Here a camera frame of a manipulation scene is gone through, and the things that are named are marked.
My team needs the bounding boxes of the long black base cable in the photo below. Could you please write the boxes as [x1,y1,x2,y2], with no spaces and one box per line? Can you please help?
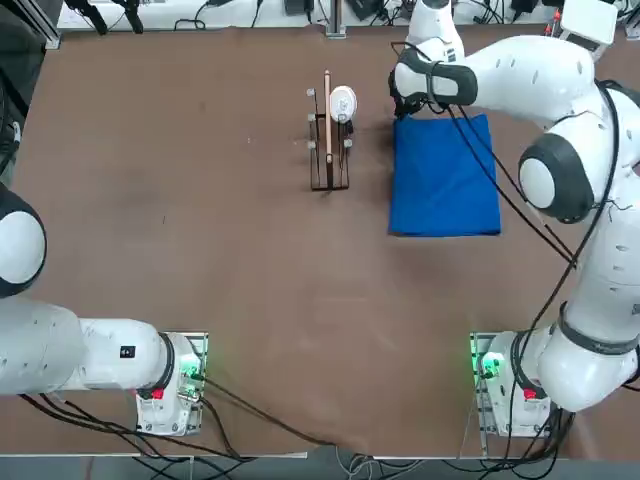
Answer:
[199,377,374,449]

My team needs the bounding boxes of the aluminium camera post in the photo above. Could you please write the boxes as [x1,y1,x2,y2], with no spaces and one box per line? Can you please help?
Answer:
[324,0,347,39]

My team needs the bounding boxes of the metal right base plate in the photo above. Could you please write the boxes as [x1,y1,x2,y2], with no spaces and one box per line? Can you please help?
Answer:
[468,329,551,441]

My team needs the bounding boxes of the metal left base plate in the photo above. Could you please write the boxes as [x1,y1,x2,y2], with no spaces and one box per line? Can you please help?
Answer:
[158,329,210,434]

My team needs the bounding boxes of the black looped cable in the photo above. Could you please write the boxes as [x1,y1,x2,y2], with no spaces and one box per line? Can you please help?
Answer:
[173,0,224,31]

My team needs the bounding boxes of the white drawer unit red knobs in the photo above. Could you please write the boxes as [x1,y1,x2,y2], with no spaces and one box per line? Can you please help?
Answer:
[546,0,619,64]

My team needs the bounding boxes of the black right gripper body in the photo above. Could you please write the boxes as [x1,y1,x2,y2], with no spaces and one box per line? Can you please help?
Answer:
[392,96,427,121]

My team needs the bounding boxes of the black wire cup rack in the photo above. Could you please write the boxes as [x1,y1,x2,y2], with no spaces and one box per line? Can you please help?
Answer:
[305,69,354,193]

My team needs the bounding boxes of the black right base cables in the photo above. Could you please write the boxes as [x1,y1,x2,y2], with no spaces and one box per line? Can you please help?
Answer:
[472,387,581,464]

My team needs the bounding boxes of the metal base plate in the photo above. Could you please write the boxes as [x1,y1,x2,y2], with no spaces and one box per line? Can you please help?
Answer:
[468,329,551,441]
[158,329,210,434]

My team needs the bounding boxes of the white cup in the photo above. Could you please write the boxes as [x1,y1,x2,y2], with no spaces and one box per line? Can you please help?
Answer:
[328,85,359,124]

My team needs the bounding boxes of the black cable bundle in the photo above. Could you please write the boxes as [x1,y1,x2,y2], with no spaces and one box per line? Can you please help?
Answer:
[17,392,256,461]

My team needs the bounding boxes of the blue towel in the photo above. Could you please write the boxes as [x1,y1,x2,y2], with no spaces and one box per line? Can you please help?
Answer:
[388,113,503,239]

